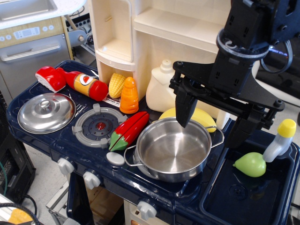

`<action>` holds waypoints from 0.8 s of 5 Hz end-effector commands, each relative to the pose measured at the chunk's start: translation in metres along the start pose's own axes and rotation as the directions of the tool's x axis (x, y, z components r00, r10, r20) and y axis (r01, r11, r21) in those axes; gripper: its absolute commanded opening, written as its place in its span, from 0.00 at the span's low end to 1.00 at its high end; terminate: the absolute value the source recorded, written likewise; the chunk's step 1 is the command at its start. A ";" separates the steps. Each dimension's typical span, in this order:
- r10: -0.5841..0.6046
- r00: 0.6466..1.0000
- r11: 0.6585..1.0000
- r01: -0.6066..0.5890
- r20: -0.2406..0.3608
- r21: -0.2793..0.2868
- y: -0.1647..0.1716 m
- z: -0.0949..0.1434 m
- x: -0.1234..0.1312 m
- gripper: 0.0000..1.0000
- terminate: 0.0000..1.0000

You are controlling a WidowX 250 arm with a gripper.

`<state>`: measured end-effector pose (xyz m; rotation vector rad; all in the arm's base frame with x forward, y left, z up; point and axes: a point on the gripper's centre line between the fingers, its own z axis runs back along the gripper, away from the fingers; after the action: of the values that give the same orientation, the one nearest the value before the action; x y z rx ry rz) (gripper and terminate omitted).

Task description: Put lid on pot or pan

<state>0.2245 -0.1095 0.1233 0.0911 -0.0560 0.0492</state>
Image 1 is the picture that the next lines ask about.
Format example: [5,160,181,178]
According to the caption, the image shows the red toy chili pepper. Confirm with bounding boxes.
[109,111,150,151]

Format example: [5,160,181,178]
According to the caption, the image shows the navy toy sink basin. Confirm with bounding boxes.
[199,138,300,225]

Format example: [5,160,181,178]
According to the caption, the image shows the green toy pear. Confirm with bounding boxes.
[233,152,266,178]

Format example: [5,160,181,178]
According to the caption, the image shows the yellow toy banana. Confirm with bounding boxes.
[158,107,217,127]

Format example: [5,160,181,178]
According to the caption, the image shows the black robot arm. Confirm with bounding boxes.
[170,0,300,148]

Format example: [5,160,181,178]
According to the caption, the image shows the orange toy carrot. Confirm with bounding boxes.
[120,77,139,114]

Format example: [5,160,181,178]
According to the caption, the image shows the red toy meat slice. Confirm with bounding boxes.
[35,66,66,93]

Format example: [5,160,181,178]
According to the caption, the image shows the grey toy stove burner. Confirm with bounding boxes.
[72,104,128,149]

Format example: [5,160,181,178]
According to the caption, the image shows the navy toy kitchen counter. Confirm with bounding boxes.
[6,60,300,225]

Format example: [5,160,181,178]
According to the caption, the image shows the red toy ketchup bottle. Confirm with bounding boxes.
[56,68,108,101]

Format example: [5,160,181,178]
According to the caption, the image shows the grey stove knob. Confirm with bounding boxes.
[58,158,75,175]
[83,171,101,190]
[137,201,157,220]

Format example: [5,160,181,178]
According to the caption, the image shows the grey stove knob right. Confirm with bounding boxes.
[137,201,157,220]

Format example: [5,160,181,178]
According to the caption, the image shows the yellow toy corn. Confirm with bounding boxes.
[108,73,126,98]

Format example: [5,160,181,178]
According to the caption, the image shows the cream toy kitchen shelf unit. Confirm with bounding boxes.
[88,0,235,127]

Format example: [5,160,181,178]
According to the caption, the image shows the steel pot lid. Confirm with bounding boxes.
[17,93,76,134]

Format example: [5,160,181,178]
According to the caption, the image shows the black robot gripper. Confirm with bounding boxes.
[170,30,285,149]

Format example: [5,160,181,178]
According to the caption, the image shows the grey stove knob middle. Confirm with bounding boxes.
[83,171,101,190]

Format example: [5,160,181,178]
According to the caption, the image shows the cream toy detergent jug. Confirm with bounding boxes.
[146,59,176,113]

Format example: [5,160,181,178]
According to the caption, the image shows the grey round button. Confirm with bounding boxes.
[106,152,125,166]

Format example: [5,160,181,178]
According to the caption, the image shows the grey toy faucet yellow cap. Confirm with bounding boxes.
[262,119,297,163]

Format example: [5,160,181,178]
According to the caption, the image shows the steel pot with handles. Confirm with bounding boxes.
[128,117,225,183]

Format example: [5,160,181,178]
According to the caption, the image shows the grey stove knob left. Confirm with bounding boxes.
[58,158,75,175]

